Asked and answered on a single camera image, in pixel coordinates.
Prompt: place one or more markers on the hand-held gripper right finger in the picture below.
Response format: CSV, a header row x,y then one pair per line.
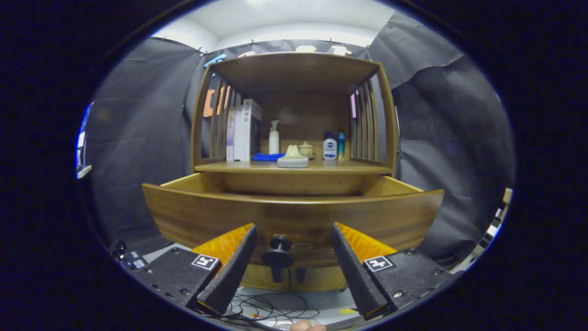
x,y
356,276

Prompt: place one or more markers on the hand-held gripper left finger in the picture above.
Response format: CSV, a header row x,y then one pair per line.
x,y
229,276

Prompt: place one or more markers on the black drawer knob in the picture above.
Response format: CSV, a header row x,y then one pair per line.
x,y
278,257

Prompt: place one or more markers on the wooden drawer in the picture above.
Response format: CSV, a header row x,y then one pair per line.
x,y
298,216

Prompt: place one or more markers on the pale green round object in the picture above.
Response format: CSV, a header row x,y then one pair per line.
x,y
292,161

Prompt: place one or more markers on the wooden cabinet door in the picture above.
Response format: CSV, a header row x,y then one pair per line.
x,y
324,278
259,279

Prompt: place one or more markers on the wooden cabinet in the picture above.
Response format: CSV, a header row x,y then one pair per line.
x,y
294,73

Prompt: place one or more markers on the black electronic device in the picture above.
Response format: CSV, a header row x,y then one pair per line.
x,y
128,257

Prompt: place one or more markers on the blue cloth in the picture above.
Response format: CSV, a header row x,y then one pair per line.
x,y
265,157

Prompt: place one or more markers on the white lotion bottle blue cap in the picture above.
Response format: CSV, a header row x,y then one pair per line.
x,y
329,150

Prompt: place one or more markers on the teal bottle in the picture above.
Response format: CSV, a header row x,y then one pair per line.
x,y
341,146

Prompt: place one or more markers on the beige lidded ceramic jar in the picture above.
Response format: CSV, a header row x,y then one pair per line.
x,y
307,149

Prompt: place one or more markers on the thin purple white book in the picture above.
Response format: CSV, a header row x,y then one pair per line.
x,y
230,135

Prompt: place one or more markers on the thick white black book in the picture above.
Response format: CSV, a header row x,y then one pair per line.
x,y
243,133

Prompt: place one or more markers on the white spray bottle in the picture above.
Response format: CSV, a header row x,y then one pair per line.
x,y
274,139

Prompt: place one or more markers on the cardboard box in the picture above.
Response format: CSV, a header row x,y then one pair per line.
x,y
506,195

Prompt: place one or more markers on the white shelf board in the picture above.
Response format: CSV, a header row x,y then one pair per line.
x,y
83,171

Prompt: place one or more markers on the computer monitor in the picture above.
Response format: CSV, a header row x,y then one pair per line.
x,y
81,142

